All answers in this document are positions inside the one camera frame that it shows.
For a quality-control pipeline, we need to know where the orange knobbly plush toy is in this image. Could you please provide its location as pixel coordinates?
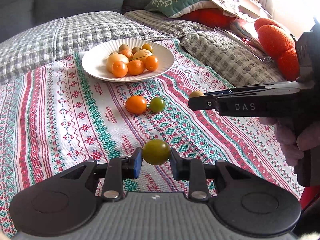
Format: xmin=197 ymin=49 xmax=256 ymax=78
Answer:
xmin=254 ymin=18 xmax=300 ymax=81

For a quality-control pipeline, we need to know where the green snowflake pillow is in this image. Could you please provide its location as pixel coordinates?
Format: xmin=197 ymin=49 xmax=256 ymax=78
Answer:
xmin=144 ymin=0 xmax=215 ymax=18

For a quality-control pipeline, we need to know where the white ribbed plate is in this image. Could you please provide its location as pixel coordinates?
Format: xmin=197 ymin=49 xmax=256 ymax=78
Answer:
xmin=81 ymin=38 xmax=175 ymax=83

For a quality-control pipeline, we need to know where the clear plastic sleeve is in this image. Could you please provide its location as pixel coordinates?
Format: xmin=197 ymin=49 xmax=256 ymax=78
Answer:
xmin=214 ymin=27 xmax=273 ymax=63

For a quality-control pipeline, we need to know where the hand in pink glove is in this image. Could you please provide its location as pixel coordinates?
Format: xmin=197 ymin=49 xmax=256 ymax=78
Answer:
xmin=259 ymin=118 xmax=320 ymax=166

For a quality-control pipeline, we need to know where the brown grey checked blanket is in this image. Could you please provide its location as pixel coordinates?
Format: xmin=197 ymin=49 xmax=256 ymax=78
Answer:
xmin=124 ymin=10 xmax=285 ymax=87

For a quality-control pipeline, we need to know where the yellow green tomato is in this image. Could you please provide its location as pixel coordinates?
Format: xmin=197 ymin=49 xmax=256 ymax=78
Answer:
xmin=142 ymin=139 xmax=170 ymax=166

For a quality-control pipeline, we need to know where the large yellow passion fruit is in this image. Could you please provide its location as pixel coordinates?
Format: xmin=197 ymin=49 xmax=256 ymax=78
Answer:
xmin=106 ymin=53 xmax=129 ymax=73

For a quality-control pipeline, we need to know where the patterned red green tablecloth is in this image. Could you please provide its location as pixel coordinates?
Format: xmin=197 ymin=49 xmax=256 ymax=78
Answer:
xmin=1 ymin=40 xmax=303 ymax=237

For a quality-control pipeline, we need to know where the grey checked quilt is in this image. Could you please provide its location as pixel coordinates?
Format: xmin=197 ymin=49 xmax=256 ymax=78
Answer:
xmin=1 ymin=11 xmax=171 ymax=85

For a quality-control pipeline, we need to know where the mandarin orange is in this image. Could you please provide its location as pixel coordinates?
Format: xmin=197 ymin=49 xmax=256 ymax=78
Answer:
xmin=119 ymin=49 xmax=133 ymax=61

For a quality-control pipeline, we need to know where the orange tomato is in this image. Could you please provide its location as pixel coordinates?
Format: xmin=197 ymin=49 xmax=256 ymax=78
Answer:
xmin=125 ymin=95 xmax=147 ymax=115
xmin=112 ymin=61 xmax=128 ymax=78
xmin=144 ymin=55 xmax=159 ymax=72

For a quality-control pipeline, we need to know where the mandarin with stem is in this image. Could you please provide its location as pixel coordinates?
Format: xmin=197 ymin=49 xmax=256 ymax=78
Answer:
xmin=127 ymin=60 xmax=144 ymax=76

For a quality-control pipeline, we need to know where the red cushion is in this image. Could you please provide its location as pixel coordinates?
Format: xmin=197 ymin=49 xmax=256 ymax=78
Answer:
xmin=180 ymin=8 xmax=236 ymax=29

